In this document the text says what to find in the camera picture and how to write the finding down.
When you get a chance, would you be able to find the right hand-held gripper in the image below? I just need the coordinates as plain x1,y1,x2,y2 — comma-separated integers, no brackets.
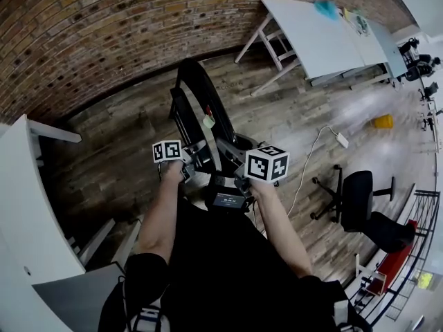
217,140,290,199

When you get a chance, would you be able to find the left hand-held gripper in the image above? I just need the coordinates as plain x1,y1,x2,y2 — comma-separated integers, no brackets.
152,140,208,185

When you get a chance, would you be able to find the black folding chair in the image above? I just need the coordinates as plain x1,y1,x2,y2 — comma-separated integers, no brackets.
168,58,264,186

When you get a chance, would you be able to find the person's left forearm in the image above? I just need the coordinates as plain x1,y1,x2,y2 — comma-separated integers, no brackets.
136,160,186,266

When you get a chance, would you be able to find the person's right forearm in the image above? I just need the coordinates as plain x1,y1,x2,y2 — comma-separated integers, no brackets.
251,181,314,278

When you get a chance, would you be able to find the black office chair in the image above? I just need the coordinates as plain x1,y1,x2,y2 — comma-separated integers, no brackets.
309,164,416,254

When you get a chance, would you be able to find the pale sticker with red tab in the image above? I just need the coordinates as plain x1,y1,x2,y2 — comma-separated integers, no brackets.
202,105,215,129

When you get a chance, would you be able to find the black chest display device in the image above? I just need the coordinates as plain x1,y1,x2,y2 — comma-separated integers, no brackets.
207,176,255,214

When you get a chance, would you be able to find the person's black clothing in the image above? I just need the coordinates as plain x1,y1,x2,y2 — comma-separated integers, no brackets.
98,195,373,332

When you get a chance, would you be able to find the yellow cup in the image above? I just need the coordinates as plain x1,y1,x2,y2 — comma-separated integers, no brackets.
372,114,395,130

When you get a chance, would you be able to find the large white table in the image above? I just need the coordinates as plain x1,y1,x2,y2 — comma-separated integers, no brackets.
234,0,366,96

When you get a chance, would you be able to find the white desk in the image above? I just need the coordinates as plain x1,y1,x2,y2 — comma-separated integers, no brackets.
0,114,141,286

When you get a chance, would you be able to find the narrow white table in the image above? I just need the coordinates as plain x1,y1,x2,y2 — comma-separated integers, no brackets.
341,12,390,89

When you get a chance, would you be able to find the red box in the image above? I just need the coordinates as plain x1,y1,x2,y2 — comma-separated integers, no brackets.
363,219,418,297

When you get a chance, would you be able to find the black metal railing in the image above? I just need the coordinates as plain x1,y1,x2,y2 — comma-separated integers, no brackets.
345,190,440,324

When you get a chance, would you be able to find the turquoise cloth on table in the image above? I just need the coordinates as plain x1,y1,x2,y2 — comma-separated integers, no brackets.
313,0,338,21

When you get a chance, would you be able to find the pale blue table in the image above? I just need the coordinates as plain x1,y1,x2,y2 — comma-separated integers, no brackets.
366,19,408,86

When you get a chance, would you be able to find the heap of small items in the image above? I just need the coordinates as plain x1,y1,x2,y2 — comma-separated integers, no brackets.
351,8,371,36

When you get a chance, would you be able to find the grey desk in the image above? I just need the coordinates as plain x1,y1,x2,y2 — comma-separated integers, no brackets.
31,264,131,332

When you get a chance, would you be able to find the white adapter cable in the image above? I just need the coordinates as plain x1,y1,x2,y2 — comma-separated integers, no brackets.
287,125,339,217

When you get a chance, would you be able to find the grey buckled shoulder strap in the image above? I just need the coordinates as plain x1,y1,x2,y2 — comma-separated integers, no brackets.
332,299,350,332

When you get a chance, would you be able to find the white blue shoulder strap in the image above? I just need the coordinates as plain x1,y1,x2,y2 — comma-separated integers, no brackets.
129,304,167,332

